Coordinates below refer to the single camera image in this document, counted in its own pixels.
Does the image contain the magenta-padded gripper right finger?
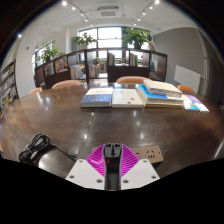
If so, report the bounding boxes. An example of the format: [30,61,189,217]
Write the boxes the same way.
[119,144,161,191]

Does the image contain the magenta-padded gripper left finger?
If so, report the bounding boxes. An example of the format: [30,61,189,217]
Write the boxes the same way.
[65,144,107,191]

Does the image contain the black charger with red button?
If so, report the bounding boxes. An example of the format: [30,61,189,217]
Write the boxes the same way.
[103,143,122,192]

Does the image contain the black power strip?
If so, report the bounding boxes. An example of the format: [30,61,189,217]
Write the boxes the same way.
[76,144,165,169]

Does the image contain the cream thick book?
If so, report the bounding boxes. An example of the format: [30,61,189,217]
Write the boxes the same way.
[141,99,185,109]

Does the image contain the blue-covered book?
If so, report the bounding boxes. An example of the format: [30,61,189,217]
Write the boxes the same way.
[79,87,114,109]

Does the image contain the large blue-edged book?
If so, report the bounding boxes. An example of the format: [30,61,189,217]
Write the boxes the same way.
[135,83,185,104]

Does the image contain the white-covered book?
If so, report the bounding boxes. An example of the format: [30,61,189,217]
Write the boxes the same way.
[111,87,145,109]

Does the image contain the white book with colourful print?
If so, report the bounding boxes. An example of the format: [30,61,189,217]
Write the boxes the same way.
[181,96,201,112]

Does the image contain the grey-white book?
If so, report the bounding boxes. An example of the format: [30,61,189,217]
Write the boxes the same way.
[143,79,184,99]

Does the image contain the purple and white book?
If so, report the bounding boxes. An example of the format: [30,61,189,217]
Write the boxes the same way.
[185,94,210,115]

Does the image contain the orange chairs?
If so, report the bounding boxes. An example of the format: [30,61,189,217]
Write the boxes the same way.
[28,75,196,95]

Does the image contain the dark curved shelf unit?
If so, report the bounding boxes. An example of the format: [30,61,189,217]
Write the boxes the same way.
[33,47,168,90]

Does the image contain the person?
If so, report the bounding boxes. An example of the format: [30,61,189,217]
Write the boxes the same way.
[148,59,158,80]

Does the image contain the small potted green plant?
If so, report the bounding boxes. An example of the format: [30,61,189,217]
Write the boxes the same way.
[38,43,61,64]

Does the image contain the medium potted green plant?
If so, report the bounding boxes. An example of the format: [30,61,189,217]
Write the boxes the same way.
[73,32,98,51]

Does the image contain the large potted green plant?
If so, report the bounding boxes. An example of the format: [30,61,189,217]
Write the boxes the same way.
[121,27,152,50]

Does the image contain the large window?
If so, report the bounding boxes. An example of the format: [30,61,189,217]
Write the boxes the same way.
[78,26,151,54]

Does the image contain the ceiling air conditioner unit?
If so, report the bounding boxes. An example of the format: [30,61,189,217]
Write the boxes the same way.
[96,4,122,18]

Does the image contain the ceiling lights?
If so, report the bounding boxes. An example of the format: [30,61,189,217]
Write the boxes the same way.
[17,0,160,38]

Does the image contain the black power strip cable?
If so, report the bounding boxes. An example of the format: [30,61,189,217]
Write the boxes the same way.
[18,133,78,165]

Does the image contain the white wall radiator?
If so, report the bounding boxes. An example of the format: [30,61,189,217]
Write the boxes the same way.
[173,64,203,93]

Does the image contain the wall bookshelf unit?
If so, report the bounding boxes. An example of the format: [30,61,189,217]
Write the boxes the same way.
[0,59,18,116]

